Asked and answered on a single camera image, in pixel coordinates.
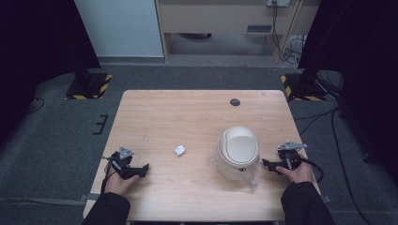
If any person's left hand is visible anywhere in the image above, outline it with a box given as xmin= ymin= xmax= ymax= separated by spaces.
xmin=103 ymin=161 xmax=141 ymax=197

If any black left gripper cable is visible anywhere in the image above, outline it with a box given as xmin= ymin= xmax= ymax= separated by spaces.
xmin=99 ymin=154 xmax=119 ymax=195

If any grey wall power socket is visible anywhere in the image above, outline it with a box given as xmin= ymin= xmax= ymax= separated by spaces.
xmin=266 ymin=0 xmax=291 ymax=8

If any long black floor cable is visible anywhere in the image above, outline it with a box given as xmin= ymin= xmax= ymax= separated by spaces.
xmin=294 ymin=105 xmax=375 ymax=225

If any crumpled white paper ball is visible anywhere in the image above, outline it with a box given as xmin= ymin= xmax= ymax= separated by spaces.
xmin=174 ymin=143 xmax=187 ymax=157

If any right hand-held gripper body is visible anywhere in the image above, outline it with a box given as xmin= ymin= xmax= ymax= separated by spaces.
xmin=276 ymin=141 xmax=309 ymax=172

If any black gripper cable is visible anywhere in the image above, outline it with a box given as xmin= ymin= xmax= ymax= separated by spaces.
xmin=99 ymin=154 xmax=119 ymax=195
xmin=299 ymin=157 xmax=325 ymax=185

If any thin black floor cable loop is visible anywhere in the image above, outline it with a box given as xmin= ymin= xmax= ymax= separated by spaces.
xmin=23 ymin=96 xmax=46 ymax=115

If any white cabinet panel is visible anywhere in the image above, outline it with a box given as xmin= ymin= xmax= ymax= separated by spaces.
xmin=73 ymin=0 xmax=165 ymax=59

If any person's right hand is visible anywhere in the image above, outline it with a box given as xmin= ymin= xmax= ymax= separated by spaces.
xmin=275 ymin=152 xmax=315 ymax=185

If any bundle of black hanging cables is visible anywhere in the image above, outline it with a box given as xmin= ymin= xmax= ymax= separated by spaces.
xmin=270 ymin=0 xmax=307 ymax=66

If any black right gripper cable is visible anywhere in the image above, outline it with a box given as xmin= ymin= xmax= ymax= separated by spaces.
xmin=299 ymin=157 xmax=325 ymax=185

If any clear plastic bag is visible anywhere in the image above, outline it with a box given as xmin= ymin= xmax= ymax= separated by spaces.
xmin=208 ymin=152 xmax=263 ymax=193

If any black curtain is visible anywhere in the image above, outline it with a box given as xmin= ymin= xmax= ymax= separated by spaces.
xmin=0 ymin=0 xmax=101 ymax=148
xmin=298 ymin=0 xmax=398 ymax=188

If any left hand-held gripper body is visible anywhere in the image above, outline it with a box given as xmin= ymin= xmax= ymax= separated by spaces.
xmin=110 ymin=145 xmax=141 ymax=181

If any black yellow-striped stand base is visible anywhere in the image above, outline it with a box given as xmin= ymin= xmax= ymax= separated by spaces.
xmin=64 ymin=71 xmax=114 ymax=101
xmin=280 ymin=72 xmax=329 ymax=102

